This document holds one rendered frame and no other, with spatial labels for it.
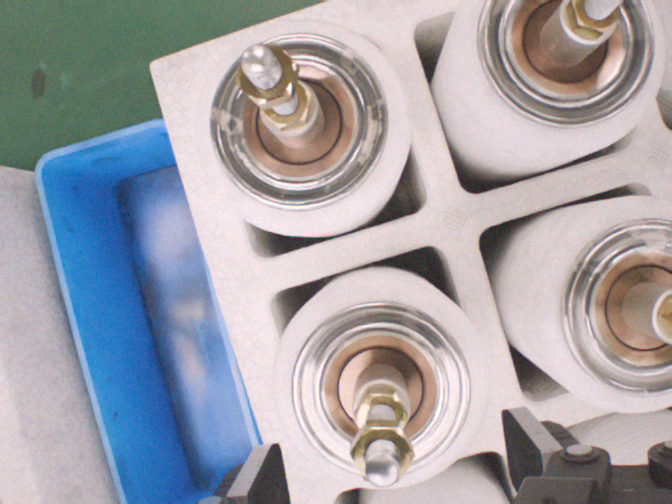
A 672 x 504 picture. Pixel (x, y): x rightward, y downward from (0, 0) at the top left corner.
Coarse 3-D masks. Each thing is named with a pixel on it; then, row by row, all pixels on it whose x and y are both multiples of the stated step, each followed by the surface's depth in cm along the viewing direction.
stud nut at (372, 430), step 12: (372, 420) 18; (384, 420) 18; (396, 420) 18; (360, 432) 18; (372, 432) 17; (384, 432) 17; (396, 432) 17; (360, 444) 17; (396, 444) 17; (408, 444) 17; (360, 456) 17; (408, 456) 17; (360, 468) 17
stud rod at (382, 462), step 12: (372, 408) 21; (384, 408) 21; (372, 444) 17; (384, 444) 17; (372, 456) 16; (384, 456) 16; (396, 456) 16; (372, 468) 16; (384, 468) 16; (396, 468) 16; (372, 480) 16; (384, 480) 16; (396, 480) 16
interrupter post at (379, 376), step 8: (368, 368) 25; (376, 368) 24; (384, 368) 24; (392, 368) 25; (360, 376) 24; (368, 376) 23; (376, 376) 23; (384, 376) 23; (392, 376) 23; (400, 376) 24; (360, 384) 23; (368, 384) 22; (376, 384) 22; (384, 384) 22; (392, 384) 22; (400, 384) 23; (360, 392) 22; (400, 392) 22; (360, 400) 22; (408, 400) 22; (352, 408) 22; (408, 408) 22; (408, 416) 22
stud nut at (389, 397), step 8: (368, 392) 21; (376, 392) 21; (384, 392) 21; (392, 392) 21; (368, 400) 21; (376, 400) 21; (384, 400) 21; (392, 400) 21; (400, 400) 22; (360, 408) 21; (368, 408) 21; (392, 408) 21; (400, 408) 21; (360, 416) 21; (400, 416) 21; (360, 424) 21
